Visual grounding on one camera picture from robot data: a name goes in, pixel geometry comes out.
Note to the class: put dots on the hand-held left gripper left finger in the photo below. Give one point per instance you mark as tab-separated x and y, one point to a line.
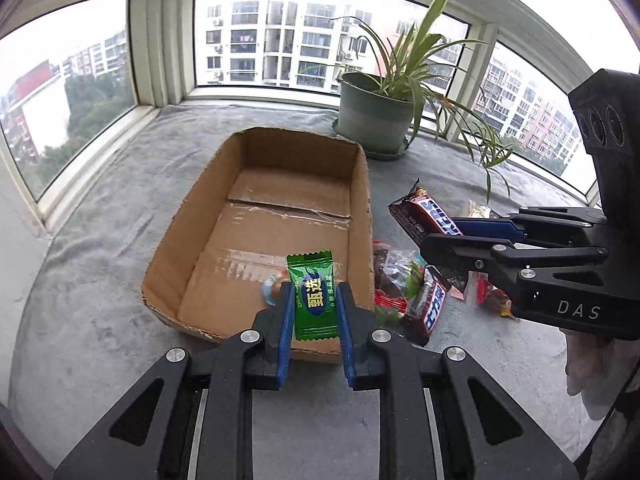
286	330

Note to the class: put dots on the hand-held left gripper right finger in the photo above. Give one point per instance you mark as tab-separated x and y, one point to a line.
346	330

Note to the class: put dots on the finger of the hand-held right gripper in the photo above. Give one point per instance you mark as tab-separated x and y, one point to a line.
450	250
487	229

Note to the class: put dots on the dark green candy packet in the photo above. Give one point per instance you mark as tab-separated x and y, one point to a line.
316	300

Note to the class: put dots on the brown jelly cup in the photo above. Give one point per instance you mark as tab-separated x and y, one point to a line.
272	287

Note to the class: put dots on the brown chocolate bar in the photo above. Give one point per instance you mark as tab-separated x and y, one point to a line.
425	212
425	312

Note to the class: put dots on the cardboard box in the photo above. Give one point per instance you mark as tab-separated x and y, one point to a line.
260	195

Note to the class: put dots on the person's right hand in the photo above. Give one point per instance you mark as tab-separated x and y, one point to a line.
595	375

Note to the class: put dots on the green pot saucer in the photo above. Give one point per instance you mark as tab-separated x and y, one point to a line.
385	155

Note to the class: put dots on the grey-green flower pot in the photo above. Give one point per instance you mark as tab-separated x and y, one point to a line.
370	115

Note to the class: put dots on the green spider plant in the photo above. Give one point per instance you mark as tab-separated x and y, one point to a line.
402	55

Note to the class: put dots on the white window frame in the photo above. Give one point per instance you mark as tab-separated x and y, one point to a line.
170	35

